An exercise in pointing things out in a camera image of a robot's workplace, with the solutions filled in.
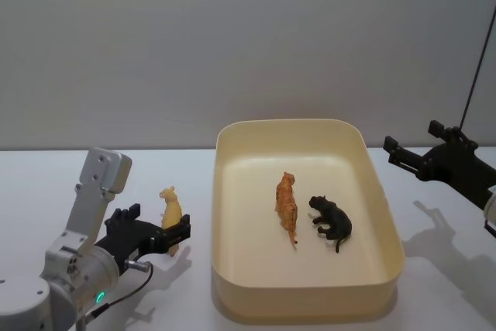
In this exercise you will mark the black toy panther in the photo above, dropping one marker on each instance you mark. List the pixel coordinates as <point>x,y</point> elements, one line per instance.
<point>337,226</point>

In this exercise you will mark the white table cloth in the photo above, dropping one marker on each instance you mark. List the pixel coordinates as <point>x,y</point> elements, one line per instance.
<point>116,300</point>

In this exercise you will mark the orange striped toy tiger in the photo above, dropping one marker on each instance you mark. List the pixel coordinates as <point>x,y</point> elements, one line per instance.
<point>286,203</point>

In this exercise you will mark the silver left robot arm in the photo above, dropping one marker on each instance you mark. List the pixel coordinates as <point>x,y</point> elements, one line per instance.
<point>77,226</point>

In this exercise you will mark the cream plastic tray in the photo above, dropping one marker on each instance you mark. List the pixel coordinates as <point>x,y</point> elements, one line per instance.
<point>310,269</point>

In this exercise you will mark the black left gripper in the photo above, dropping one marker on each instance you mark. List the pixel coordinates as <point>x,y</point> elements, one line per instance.
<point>124,240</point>

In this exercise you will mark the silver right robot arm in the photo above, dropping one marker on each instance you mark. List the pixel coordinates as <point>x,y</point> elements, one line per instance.
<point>491,209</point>

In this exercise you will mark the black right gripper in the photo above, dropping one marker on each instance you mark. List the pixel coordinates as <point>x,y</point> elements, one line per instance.
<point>457,168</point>

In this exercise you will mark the pale yellow toy animal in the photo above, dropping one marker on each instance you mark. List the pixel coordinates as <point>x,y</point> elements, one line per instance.
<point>170,211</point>

